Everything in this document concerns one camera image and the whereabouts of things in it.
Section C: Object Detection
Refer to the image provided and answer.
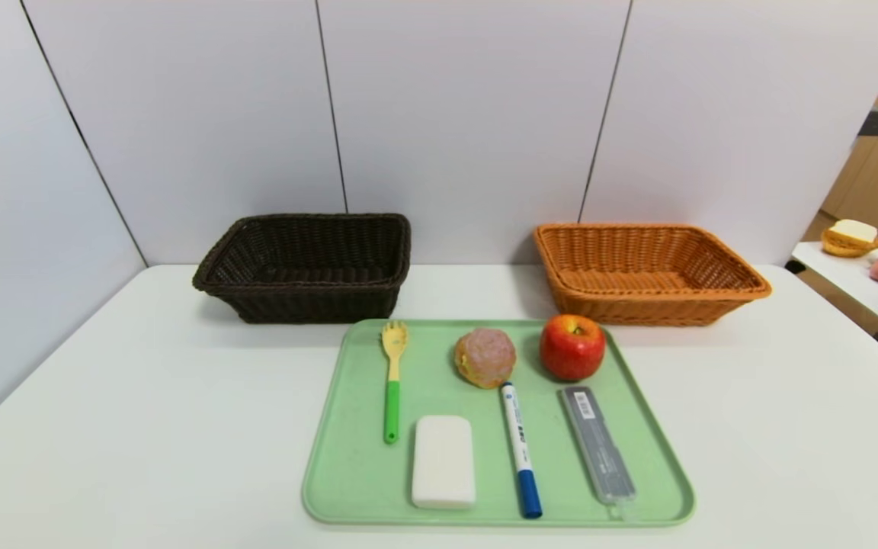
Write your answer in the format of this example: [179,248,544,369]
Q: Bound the pink yellow bread bun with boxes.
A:
[453,328,518,390]

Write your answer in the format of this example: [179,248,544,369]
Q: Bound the yellow green pasta fork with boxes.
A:
[380,320,410,445]

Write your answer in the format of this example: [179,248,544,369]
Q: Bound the red apple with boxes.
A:
[539,314,607,382]

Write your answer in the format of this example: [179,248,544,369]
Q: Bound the white soap block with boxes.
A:
[411,415,477,510]

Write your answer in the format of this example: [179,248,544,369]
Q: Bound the grey transparent pencil lead case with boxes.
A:
[560,385,638,513]

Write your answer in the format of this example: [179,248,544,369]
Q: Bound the dark brown wicker basket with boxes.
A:
[192,213,412,324]

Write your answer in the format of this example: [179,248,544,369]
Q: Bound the orange wicker basket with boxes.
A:
[534,223,774,327]

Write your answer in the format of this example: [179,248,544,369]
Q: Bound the white blue marker pen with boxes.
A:
[500,382,544,520]

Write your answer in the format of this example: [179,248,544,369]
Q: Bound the light green plastic tray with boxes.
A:
[301,318,697,528]

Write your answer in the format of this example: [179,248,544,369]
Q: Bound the white side table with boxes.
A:
[792,240,878,334]

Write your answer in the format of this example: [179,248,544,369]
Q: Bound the white bread slice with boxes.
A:
[830,219,878,243]

